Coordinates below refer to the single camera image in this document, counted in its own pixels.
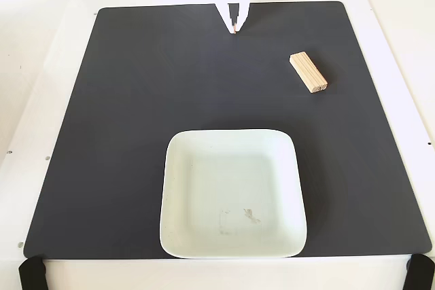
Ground grooved wooden block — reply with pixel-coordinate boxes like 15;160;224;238
289;51;329;94

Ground white square plate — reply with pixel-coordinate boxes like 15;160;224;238
158;128;308;259

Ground black rubber mat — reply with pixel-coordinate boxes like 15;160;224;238
22;1;432;260

